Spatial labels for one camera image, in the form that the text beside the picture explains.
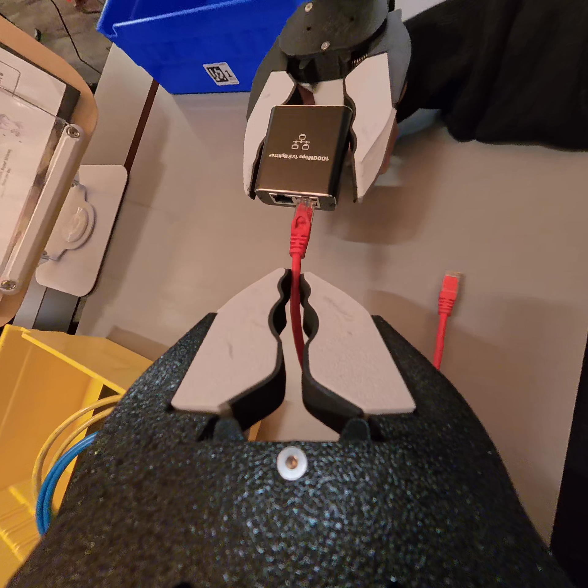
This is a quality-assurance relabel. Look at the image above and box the yellow plastic bin with divider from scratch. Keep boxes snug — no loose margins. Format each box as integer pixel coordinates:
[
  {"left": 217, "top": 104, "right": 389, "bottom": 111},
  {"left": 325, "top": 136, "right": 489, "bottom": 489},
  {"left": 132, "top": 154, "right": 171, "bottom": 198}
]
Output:
[{"left": 0, "top": 324, "right": 154, "bottom": 566}]

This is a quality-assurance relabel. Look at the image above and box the blue network cable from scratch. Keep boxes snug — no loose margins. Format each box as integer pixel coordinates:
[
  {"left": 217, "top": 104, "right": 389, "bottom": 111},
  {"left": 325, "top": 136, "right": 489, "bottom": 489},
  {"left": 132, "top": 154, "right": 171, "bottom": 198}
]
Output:
[{"left": 36, "top": 429, "right": 99, "bottom": 536}]

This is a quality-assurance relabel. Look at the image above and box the grey desk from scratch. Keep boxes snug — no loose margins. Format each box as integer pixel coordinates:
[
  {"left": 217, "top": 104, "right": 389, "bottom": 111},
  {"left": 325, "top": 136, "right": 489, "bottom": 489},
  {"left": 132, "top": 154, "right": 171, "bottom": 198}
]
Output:
[{"left": 76, "top": 43, "right": 588, "bottom": 543}]

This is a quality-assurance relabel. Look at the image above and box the person's right forearm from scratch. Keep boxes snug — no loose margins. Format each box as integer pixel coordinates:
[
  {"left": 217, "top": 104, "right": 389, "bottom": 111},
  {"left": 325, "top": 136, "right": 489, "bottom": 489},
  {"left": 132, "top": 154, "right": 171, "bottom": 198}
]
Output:
[{"left": 395, "top": 0, "right": 588, "bottom": 152}]

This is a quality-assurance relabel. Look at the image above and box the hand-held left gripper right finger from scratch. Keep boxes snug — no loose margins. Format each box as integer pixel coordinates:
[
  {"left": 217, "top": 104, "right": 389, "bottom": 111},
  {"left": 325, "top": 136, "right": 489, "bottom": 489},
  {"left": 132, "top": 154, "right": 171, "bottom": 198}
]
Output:
[{"left": 299, "top": 271, "right": 417, "bottom": 435}]

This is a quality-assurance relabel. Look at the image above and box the black network splitter box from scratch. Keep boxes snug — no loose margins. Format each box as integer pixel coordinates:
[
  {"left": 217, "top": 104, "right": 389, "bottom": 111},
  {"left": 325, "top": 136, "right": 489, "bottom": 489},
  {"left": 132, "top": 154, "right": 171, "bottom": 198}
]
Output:
[{"left": 254, "top": 105, "right": 354, "bottom": 211}]

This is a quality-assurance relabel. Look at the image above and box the instruction sheet document stand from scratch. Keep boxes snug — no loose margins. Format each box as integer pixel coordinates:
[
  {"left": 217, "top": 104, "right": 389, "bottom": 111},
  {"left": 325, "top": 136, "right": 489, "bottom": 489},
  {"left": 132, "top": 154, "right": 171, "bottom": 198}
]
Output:
[{"left": 0, "top": 16, "right": 128, "bottom": 327}]

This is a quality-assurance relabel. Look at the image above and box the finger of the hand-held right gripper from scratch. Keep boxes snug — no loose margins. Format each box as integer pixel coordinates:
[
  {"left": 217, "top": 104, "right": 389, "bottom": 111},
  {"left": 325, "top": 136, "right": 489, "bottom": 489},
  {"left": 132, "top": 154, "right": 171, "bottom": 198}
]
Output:
[
  {"left": 342, "top": 48, "right": 399, "bottom": 204},
  {"left": 241, "top": 69, "right": 299, "bottom": 201}
]

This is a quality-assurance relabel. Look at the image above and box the yellow network cable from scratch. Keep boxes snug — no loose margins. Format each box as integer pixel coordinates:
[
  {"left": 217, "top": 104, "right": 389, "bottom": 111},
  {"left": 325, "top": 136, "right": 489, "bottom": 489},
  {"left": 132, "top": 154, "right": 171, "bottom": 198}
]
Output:
[{"left": 31, "top": 395, "right": 122, "bottom": 497}]

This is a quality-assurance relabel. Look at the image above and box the blue plastic bin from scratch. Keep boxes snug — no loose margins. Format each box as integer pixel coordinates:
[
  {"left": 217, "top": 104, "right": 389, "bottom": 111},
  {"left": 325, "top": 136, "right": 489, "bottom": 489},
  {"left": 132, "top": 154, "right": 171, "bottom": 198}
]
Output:
[{"left": 96, "top": 0, "right": 306, "bottom": 95}]

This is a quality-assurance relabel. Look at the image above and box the red network cable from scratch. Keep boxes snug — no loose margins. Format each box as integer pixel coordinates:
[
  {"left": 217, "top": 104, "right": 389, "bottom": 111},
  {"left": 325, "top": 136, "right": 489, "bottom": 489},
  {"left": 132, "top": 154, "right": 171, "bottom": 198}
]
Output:
[{"left": 288, "top": 195, "right": 462, "bottom": 372}]

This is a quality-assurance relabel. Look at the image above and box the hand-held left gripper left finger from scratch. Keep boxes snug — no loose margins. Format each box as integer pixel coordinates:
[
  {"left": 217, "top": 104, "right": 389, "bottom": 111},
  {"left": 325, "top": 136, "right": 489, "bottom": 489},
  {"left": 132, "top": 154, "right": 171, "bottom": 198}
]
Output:
[{"left": 170, "top": 268, "right": 291, "bottom": 431}]

